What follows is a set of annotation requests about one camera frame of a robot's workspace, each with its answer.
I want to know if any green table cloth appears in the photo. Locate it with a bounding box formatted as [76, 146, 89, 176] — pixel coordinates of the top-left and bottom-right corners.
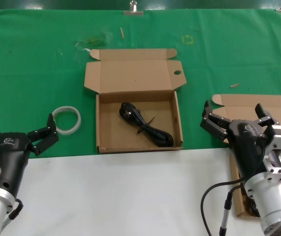
[0, 8, 281, 159]

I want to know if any right arm cable with metal plug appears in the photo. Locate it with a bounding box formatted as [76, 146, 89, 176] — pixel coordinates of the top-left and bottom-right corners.
[219, 185, 245, 236]

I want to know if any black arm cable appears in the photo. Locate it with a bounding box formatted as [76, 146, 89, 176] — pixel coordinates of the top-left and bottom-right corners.
[7, 198, 24, 222]
[200, 178, 246, 236]

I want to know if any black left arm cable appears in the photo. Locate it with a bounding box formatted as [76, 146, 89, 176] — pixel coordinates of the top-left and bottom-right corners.
[7, 198, 24, 222]

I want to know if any aluminium right wrist camera mount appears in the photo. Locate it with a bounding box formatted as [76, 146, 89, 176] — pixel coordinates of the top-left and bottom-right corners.
[264, 124, 281, 182]

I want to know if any black power cord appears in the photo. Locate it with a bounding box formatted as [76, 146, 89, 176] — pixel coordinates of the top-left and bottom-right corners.
[119, 102, 174, 148]

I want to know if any clear tape roll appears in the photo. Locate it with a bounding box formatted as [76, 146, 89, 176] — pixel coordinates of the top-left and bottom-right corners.
[52, 105, 82, 136]

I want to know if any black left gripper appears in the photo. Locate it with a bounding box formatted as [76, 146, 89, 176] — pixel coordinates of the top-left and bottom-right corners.
[0, 113, 59, 197]

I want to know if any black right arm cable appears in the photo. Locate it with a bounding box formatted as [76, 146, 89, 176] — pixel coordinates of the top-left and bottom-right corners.
[200, 178, 246, 236]

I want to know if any open cardboard box with hole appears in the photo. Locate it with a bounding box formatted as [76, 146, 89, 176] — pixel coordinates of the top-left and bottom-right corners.
[83, 48, 187, 154]

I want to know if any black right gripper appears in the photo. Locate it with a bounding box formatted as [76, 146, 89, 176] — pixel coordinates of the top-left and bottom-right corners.
[199, 100, 281, 180]

